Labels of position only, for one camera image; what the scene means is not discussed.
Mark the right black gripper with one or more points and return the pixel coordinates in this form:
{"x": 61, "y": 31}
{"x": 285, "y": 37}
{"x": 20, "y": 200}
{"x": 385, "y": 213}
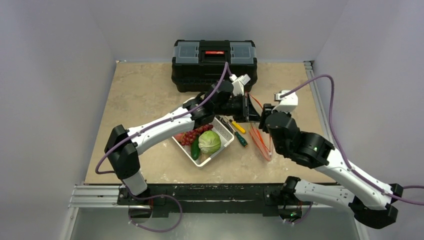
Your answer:
{"x": 265, "y": 117}

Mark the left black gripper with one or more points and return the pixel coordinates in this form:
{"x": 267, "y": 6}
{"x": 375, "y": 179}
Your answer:
{"x": 242, "y": 116}

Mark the clear zip top bag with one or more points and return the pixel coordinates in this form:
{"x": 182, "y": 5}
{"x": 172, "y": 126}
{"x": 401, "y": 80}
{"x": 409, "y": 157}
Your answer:
{"x": 261, "y": 140}

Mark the green cabbage head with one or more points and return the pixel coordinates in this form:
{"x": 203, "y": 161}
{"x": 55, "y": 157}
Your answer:
{"x": 209, "y": 142}

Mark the pink peach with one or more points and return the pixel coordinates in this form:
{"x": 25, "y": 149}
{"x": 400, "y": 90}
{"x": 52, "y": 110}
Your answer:
{"x": 178, "y": 137}

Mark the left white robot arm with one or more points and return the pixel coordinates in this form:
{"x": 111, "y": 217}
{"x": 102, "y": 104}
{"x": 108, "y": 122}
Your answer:
{"x": 124, "y": 146}

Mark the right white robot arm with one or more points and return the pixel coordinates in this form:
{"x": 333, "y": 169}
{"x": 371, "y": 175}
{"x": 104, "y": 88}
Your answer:
{"x": 369, "y": 200}

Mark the white plastic basket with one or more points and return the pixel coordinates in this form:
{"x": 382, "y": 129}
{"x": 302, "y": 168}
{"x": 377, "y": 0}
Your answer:
{"x": 226, "y": 139}

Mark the red grape bunch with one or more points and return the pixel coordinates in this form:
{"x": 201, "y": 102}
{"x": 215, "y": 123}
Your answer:
{"x": 189, "y": 137}

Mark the dark green cucumber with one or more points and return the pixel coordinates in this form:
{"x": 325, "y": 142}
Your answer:
{"x": 195, "y": 151}

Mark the black plastic toolbox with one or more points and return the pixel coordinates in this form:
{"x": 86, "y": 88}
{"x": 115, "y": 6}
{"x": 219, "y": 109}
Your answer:
{"x": 197, "y": 64}

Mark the yellow handled screwdriver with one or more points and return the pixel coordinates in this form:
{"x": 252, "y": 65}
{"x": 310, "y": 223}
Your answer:
{"x": 237, "y": 126}

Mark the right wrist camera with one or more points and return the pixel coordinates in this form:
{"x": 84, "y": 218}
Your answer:
{"x": 287, "y": 101}

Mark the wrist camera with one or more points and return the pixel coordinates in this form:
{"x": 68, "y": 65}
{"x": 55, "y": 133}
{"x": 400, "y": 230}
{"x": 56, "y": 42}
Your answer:
{"x": 238, "y": 83}
{"x": 287, "y": 101}

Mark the black wire stripper pliers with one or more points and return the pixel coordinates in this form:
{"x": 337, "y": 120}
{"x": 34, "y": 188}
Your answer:
{"x": 222, "y": 122}

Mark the green handled screwdriver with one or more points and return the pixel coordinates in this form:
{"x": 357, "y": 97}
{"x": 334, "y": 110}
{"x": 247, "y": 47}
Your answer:
{"x": 240, "y": 139}

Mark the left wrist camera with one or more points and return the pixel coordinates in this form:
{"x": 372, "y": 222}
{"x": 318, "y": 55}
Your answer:
{"x": 238, "y": 83}

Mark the aluminium table edge rail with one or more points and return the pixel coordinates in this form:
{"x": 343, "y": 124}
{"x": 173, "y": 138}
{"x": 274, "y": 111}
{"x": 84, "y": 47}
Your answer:
{"x": 321, "y": 110}

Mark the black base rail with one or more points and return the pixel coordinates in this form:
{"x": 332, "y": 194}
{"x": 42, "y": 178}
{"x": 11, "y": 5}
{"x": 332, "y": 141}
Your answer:
{"x": 267, "y": 199}

